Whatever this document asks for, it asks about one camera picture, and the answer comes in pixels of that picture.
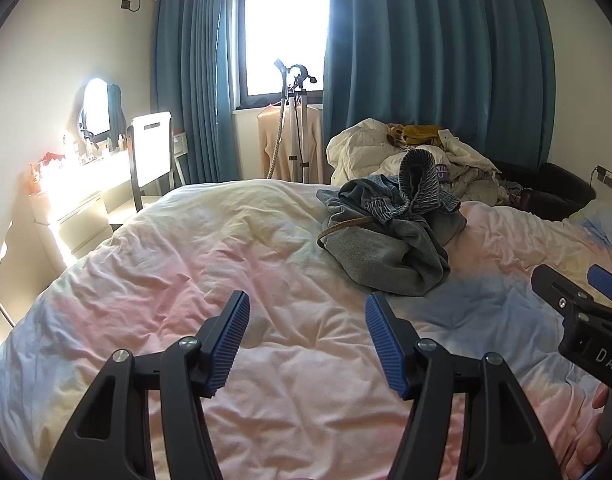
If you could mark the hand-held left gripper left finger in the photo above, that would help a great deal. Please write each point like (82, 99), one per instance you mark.
(231, 345)

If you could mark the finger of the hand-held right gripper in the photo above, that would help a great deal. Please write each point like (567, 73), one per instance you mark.
(606, 285)
(556, 285)

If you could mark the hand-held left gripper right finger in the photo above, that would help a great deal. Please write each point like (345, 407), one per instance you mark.
(386, 345)

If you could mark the grey blue denim jeans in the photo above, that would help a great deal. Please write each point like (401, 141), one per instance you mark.
(386, 260)

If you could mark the person's right hand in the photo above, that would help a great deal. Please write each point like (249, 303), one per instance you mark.
(586, 452)

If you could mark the pastel pillow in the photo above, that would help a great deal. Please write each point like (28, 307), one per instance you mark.
(601, 220)

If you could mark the pastel pink white duvet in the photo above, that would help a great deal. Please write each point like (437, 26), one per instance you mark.
(186, 270)

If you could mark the black sofa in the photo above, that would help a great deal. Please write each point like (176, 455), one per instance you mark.
(561, 180)

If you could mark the brown belt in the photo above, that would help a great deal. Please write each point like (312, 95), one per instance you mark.
(336, 227)

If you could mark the purple print white garment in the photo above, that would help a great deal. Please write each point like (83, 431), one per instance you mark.
(442, 171)

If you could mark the white puffy down jacket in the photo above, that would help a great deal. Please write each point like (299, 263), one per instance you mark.
(361, 150)

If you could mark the yellow garment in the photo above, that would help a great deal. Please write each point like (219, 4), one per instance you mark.
(421, 132)

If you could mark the white dressing table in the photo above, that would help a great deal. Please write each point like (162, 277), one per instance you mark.
(86, 200)

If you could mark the white side table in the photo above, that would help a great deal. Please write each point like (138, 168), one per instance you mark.
(180, 142)

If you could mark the beige hanging garment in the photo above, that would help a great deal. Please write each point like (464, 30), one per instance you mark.
(271, 140)

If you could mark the chair with white backrest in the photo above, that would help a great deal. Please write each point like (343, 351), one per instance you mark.
(151, 145)

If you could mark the group of cosmetic bottles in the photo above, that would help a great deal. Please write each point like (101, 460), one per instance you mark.
(93, 150)

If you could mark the garment steamer on stand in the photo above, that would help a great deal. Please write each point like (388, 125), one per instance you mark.
(292, 110)

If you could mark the wide blue curtain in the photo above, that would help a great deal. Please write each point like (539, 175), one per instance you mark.
(436, 60)

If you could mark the narrow blue curtain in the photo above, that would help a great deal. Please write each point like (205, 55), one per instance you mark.
(186, 60)

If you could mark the window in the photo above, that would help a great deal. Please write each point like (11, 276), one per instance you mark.
(286, 25)

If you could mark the wall socket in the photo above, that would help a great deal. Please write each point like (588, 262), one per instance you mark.
(608, 178)

